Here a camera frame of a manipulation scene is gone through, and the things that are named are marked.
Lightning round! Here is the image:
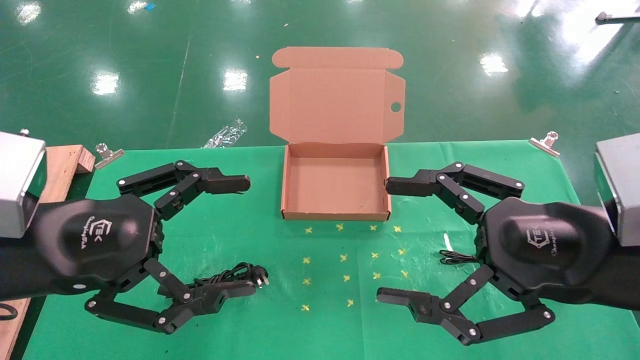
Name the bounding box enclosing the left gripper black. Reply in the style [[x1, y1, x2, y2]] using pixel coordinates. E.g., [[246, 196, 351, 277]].
[[0, 160, 257, 335]]

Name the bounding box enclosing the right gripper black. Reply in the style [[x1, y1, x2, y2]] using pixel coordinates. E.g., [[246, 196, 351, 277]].
[[375, 161, 640, 347]]

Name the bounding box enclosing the black wired mouse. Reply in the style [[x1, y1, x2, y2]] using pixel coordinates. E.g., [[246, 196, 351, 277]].
[[438, 249, 482, 266]]

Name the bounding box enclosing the black data cable with plug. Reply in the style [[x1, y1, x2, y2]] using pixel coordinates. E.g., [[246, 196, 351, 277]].
[[158, 262, 271, 297]]

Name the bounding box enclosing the open brown cardboard box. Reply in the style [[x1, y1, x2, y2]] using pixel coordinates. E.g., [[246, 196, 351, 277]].
[[269, 46, 407, 222]]

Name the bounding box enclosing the green table cloth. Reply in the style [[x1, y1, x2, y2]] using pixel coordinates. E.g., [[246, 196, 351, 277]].
[[22, 140, 640, 360]]

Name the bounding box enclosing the clear plastic wrapper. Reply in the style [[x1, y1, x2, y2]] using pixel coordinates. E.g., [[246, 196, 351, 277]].
[[202, 118, 249, 150]]

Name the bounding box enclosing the metal binder clip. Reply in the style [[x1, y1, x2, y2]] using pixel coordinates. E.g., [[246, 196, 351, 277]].
[[94, 143, 125, 170], [528, 130, 561, 159]]

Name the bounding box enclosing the wooden board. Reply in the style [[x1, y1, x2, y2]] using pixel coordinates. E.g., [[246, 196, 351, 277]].
[[0, 144, 96, 360]]

